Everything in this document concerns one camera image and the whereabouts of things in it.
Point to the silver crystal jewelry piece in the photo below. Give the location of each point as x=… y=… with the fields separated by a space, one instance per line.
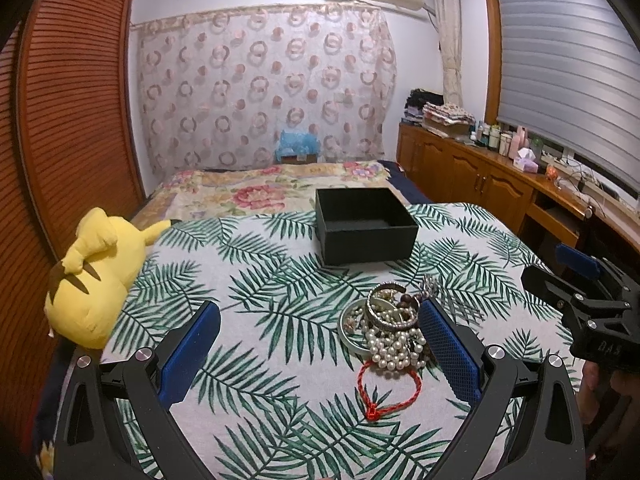
x=429 y=287

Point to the stack of folded clothes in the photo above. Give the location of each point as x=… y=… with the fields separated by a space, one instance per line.
x=424 y=108

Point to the palm leaf print cloth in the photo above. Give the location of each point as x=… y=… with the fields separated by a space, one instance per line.
x=279 y=396

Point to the pale green jade bangle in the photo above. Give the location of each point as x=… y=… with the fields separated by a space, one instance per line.
x=352 y=328

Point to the floral bed quilt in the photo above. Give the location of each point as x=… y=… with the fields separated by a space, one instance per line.
x=200 y=194

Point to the grey window blind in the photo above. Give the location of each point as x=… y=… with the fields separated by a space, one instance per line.
x=570 y=73

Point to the wooden sideboard cabinet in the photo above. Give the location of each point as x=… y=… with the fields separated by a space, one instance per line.
x=543 y=214

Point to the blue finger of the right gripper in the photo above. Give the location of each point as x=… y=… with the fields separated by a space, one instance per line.
x=551 y=289
x=576 y=260

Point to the wooden louvered wardrobe door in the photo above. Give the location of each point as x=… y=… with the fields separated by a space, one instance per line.
x=66 y=146

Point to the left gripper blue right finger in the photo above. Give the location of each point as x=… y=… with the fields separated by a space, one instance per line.
x=546 y=441

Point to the blue plush toy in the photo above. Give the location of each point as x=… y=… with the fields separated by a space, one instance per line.
x=299 y=146

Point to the beige window drape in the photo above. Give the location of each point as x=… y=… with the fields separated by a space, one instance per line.
x=448 y=24

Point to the pink tissue box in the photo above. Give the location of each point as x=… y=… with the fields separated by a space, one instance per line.
x=525 y=161

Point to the black square jewelry box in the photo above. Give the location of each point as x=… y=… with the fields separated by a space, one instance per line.
x=363 y=225

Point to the yellow pikachu plush toy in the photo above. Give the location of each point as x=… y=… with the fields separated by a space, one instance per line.
x=89 y=286

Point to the circle pattern sheer curtain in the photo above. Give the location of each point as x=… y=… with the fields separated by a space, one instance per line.
x=217 y=88

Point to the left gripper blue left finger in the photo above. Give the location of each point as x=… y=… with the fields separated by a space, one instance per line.
x=92 y=441

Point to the pink bottle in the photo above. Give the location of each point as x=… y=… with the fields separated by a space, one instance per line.
x=518 y=142

